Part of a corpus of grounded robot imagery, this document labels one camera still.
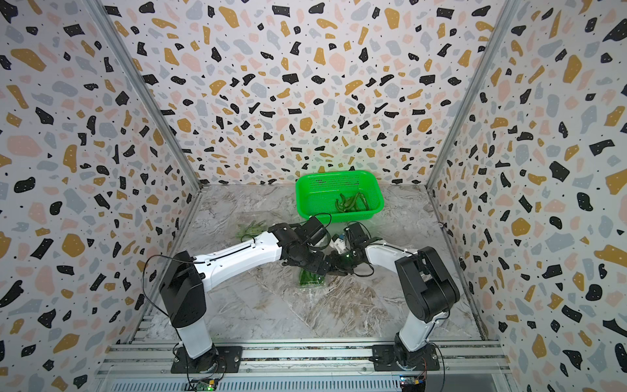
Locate green peppers bunch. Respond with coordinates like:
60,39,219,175
335,192,370,213

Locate green plastic mesh basket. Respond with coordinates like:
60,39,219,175
296,171,385,223

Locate clear container peppers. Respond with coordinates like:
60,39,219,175
298,269,325,290
235,220,268,242

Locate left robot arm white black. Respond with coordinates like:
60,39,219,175
158,217,331,361

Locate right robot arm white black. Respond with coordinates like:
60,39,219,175
332,222,460,354

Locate right circuit board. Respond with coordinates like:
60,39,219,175
399,376,426,392

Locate circuit board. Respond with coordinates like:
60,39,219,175
189,378,219,392
399,376,426,392

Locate left circuit board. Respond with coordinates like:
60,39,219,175
189,378,219,392

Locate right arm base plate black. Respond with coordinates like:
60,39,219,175
370,343,441,372

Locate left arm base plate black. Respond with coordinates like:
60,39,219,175
171,346,243,374

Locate aluminium front rail frame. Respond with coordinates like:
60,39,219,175
90,338,517,391

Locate left corner aluminium post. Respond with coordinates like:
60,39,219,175
85,1,202,194

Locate corner aluminium post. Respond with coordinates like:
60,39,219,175
85,1,202,194
426,0,521,190

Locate right corner aluminium post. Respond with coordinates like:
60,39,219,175
426,0,521,190

